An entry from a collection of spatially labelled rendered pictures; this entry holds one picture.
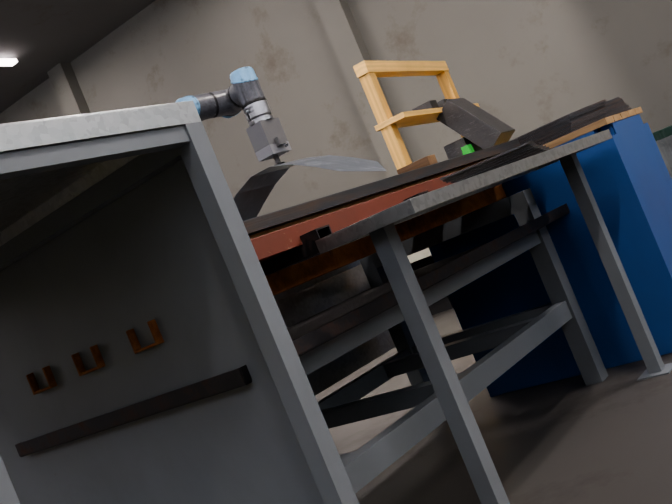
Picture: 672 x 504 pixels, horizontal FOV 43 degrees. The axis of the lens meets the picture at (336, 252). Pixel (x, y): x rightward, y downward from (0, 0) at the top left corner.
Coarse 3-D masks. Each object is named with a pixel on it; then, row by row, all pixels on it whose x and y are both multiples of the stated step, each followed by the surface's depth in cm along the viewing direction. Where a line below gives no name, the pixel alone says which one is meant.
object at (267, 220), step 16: (512, 144) 279; (448, 160) 245; (464, 160) 252; (400, 176) 223; (416, 176) 229; (352, 192) 205; (368, 192) 210; (288, 208) 186; (304, 208) 190; (320, 208) 194; (256, 224) 177; (272, 224) 181
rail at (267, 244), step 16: (480, 160) 266; (432, 176) 241; (384, 192) 221; (400, 192) 221; (416, 192) 227; (336, 208) 204; (352, 208) 203; (368, 208) 208; (384, 208) 213; (288, 224) 189; (304, 224) 188; (320, 224) 192; (336, 224) 197; (256, 240) 175; (272, 240) 179; (288, 240) 183; (272, 256) 181
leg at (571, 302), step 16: (528, 208) 276; (544, 240) 276; (544, 256) 277; (544, 272) 278; (560, 272) 277; (560, 288) 276; (576, 304) 279; (576, 320) 275; (576, 336) 276; (576, 352) 278; (592, 352) 276; (592, 368) 276
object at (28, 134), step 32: (0, 128) 118; (32, 128) 122; (64, 128) 126; (96, 128) 131; (128, 128) 135; (128, 160) 161; (0, 192) 156; (32, 192) 166; (64, 192) 175; (0, 224) 184; (32, 224) 184
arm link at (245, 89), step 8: (232, 72) 244; (240, 72) 242; (248, 72) 243; (232, 80) 244; (240, 80) 242; (248, 80) 242; (256, 80) 244; (232, 88) 246; (240, 88) 243; (248, 88) 242; (256, 88) 243; (232, 96) 247; (240, 96) 243; (248, 96) 242; (256, 96) 243; (264, 96) 245; (240, 104) 246; (248, 104) 243
